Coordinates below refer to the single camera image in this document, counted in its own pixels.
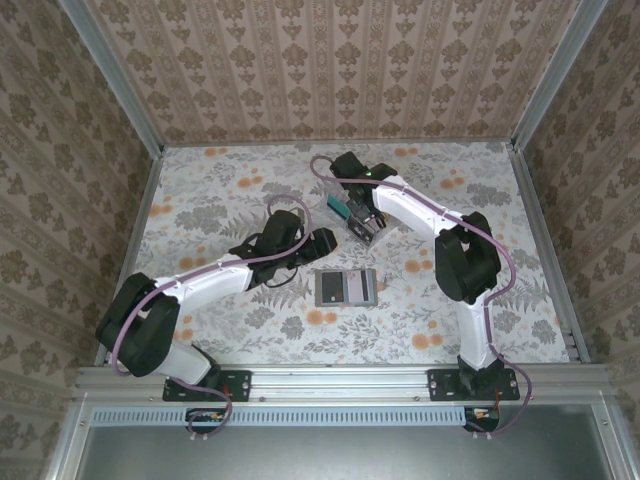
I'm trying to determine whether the aluminium corner post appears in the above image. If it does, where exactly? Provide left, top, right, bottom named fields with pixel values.
left=508, top=0, right=611, bottom=151
left=55, top=0, right=166, bottom=154

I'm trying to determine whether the aluminium frame bar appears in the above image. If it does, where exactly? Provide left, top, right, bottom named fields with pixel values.
left=45, top=394, right=96, bottom=480
left=591, top=399, right=625, bottom=480

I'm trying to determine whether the aluminium table side rail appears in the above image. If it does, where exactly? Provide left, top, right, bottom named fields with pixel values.
left=94, top=147, right=166, bottom=366
left=505, top=143, right=592, bottom=365

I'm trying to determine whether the long aluminium base rail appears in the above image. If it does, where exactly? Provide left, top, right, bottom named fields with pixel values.
left=74, top=363, right=609, bottom=404

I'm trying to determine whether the black credit card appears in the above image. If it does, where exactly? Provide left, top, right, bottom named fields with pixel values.
left=321, top=273, right=345, bottom=304

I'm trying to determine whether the clear acrylic card organizer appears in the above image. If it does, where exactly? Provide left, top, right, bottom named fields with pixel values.
left=319, top=174, right=393, bottom=247

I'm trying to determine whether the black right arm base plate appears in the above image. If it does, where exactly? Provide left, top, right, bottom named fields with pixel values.
left=427, top=368, right=521, bottom=403

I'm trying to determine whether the black connector board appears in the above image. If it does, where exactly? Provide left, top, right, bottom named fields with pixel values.
left=185, top=407, right=226, bottom=435

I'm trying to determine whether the grey folding card holder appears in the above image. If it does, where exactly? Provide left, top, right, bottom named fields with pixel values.
left=314, top=268, right=378, bottom=308

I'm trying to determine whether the grey sheet metal panel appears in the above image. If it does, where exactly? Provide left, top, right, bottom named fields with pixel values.
left=74, top=424, right=616, bottom=480

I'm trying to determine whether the thin aluminium table end rail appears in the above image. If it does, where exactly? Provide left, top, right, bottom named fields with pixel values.
left=160, top=137, right=516, bottom=149

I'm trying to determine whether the teal card stack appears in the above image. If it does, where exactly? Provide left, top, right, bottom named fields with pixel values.
left=326, top=196, right=350, bottom=223

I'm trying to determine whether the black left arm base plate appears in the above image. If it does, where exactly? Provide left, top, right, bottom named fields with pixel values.
left=162, top=368, right=252, bottom=403

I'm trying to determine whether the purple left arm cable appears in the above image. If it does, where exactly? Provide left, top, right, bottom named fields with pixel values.
left=110, top=194, right=314, bottom=444

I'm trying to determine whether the white slotted cable duct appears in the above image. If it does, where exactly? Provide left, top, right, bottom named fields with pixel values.
left=92, top=404, right=501, bottom=428

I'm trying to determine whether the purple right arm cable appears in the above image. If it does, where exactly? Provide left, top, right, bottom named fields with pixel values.
left=309, top=153, right=532, bottom=442

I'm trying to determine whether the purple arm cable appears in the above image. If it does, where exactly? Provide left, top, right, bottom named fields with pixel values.
left=309, top=153, right=532, bottom=442
left=110, top=194, right=314, bottom=444

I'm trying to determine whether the floral patterned table covering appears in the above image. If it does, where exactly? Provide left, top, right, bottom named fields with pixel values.
left=107, top=142, right=574, bottom=366

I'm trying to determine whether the lilac credit card dark stripe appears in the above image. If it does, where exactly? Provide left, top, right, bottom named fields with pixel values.
left=344, top=271, right=376, bottom=305

